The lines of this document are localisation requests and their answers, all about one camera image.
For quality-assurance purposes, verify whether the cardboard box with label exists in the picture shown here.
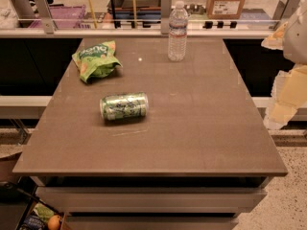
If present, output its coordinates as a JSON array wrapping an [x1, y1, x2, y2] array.
[[205, 0, 246, 19]]

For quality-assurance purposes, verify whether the box of snack packages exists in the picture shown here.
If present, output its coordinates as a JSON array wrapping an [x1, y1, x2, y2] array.
[[17, 203, 63, 230]]

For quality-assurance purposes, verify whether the clear water bottle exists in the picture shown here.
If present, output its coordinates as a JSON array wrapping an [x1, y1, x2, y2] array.
[[168, 1, 188, 61]]

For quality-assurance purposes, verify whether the purple plastic crate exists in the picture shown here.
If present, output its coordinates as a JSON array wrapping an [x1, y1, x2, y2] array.
[[28, 5, 87, 30]]

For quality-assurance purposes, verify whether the metal glass railing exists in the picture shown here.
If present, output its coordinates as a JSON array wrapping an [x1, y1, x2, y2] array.
[[0, 0, 307, 39]]

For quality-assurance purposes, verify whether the green snack bag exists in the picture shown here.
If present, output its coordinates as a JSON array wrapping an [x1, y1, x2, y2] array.
[[72, 40, 121, 83]]

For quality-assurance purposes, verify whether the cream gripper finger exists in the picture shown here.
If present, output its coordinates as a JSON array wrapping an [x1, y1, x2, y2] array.
[[264, 64, 307, 130], [261, 22, 288, 50]]

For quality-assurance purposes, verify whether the orange fruit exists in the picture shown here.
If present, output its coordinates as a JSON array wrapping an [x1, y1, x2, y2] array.
[[47, 215, 61, 230]]

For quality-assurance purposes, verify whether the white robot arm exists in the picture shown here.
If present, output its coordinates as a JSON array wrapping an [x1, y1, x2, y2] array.
[[261, 0, 307, 129]]

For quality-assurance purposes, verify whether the green soda can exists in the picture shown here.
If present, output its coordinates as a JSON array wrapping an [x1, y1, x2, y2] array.
[[100, 92, 149, 121]]

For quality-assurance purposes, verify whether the grey table drawer unit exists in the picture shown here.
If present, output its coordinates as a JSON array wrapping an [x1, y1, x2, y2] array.
[[33, 176, 272, 230]]

